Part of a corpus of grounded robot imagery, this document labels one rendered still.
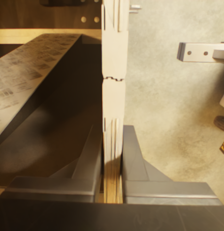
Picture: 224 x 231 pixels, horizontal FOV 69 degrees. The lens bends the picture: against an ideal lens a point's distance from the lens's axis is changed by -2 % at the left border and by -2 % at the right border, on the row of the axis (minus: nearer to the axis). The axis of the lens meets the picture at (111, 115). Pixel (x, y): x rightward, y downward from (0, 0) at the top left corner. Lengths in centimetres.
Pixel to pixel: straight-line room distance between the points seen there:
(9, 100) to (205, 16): 104
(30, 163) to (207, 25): 109
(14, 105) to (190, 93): 106
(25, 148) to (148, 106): 98
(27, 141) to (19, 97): 11
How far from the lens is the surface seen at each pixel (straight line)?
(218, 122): 126
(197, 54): 28
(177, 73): 113
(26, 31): 97
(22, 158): 25
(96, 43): 87
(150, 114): 119
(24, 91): 37
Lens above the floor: 104
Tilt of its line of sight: 63 degrees down
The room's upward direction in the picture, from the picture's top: 177 degrees counter-clockwise
